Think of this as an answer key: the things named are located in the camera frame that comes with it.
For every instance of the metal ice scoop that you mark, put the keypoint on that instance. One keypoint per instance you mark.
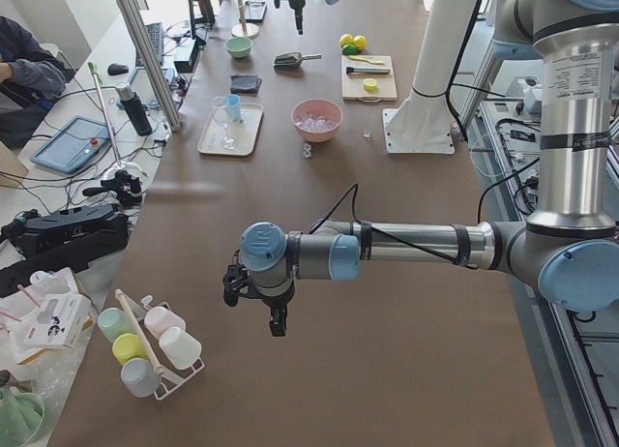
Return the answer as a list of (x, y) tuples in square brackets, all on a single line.
[(293, 60)]

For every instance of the pink bowl of ice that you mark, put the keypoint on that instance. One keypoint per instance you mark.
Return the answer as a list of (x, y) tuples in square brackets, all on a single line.
[(317, 120)]

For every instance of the wooden cup tree stand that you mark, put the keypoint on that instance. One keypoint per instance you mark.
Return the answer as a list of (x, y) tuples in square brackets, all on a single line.
[(244, 28)]

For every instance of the white cup on rack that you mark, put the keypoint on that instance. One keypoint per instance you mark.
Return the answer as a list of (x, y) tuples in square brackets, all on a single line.
[(180, 348)]

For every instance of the pink cup on rack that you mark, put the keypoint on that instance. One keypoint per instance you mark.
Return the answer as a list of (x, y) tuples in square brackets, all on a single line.
[(158, 319)]

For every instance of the light blue cup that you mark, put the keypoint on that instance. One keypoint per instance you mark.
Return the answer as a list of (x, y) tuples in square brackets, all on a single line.
[(234, 107)]

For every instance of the grey cup on rack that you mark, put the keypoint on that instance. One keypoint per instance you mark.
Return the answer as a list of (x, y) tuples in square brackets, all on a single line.
[(140, 378)]

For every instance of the yellow cup on rack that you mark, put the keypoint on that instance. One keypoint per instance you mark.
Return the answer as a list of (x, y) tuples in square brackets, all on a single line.
[(126, 347)]

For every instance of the green cup on rack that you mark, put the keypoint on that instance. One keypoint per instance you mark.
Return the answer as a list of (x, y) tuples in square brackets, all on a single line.
[(113, 322)]

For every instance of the black glass holder tray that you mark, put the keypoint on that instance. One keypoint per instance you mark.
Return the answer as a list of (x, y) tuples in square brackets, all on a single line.
[(255, 11)]

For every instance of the yellow lemon left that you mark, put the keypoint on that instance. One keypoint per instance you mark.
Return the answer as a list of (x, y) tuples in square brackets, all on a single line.
[(346, 39)]

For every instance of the mint green bowl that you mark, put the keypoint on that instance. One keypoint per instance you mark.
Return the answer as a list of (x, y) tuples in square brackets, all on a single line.
[(238, 47)]

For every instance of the green lime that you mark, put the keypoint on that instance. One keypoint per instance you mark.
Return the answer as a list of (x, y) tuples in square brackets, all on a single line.
[(360, 42)]

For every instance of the yellow plastic knife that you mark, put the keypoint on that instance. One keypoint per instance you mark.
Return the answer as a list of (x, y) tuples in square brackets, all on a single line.
[(365, 59)]

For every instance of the steel muddler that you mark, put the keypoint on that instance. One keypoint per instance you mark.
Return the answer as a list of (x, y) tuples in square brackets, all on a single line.
[(349, 70)]

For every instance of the grey folded cloth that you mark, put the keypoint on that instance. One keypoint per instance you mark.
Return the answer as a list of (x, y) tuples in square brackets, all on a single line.
[(247, 84)]

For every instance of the bamboo cutting board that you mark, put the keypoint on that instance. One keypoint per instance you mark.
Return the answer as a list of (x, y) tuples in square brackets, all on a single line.
[(352, 85)]

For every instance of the white dish rack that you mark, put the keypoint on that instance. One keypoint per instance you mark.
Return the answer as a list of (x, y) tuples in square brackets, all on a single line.
[(172, 378)]

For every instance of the half lemon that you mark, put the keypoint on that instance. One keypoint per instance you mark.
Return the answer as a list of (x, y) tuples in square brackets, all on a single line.
[(370, 84)]

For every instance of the wooden dowel stick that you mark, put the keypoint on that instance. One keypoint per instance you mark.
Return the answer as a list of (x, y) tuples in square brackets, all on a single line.
[(151, 355)]

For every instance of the clear wine glass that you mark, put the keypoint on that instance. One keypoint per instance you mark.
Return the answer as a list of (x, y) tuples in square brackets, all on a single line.
[(220, 116)]

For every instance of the cream serving tray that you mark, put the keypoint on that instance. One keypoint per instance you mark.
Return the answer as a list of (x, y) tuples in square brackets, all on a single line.
[(244, 133)]

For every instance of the black thermos bottle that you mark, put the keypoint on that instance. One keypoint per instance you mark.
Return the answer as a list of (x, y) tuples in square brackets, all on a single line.
[(133, 106)]

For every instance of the blue teach pendant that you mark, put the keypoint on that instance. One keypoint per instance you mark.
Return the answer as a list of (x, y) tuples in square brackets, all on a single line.
[(73, 146)]

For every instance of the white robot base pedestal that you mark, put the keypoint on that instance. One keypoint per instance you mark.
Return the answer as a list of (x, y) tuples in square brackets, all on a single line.
[(422, 123)]

